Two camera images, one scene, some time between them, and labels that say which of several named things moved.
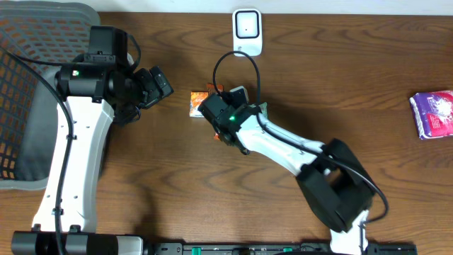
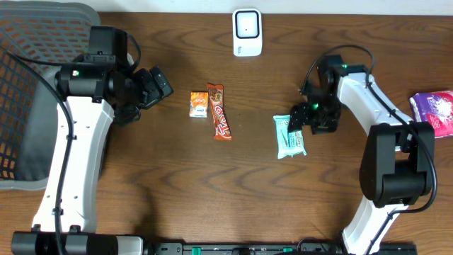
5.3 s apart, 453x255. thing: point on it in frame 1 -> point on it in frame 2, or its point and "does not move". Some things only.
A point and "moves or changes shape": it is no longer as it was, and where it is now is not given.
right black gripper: x=211 y=107 -> x=301 y=113
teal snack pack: x=263 y=108 moves or changes shape
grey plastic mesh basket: x=49 y=35 does not move
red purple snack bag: x=433 y=113 does not move
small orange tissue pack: x=196 y=99 does not move
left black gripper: x=152 y=89 does not move
